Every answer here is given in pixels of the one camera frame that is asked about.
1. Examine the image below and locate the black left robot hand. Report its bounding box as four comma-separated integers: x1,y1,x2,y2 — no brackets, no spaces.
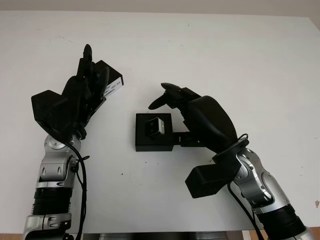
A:
61,44,111,139

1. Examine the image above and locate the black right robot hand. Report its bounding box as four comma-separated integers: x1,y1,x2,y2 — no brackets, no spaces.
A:
148,82,239,156

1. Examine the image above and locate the black RealSense box lid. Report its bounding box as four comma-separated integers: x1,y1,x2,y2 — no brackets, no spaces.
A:
96,59,125,97

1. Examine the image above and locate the small silver depth camera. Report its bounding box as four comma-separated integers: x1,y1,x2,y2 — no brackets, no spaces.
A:
144,116,166,139

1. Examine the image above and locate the black foam-lined box base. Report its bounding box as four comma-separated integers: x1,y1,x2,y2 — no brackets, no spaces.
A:
134,112,174,153

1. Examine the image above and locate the grey robot torso edge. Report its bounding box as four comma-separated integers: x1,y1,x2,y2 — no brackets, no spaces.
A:
81,232,245,240

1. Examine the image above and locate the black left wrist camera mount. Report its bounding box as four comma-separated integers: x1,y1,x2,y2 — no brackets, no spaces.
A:
30,89,71,141

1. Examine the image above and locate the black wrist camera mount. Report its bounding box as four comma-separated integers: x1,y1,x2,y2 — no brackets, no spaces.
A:
30,89,71,141
185,141,250,200

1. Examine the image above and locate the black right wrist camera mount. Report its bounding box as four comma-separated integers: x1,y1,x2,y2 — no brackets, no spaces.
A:
185,141,250,200

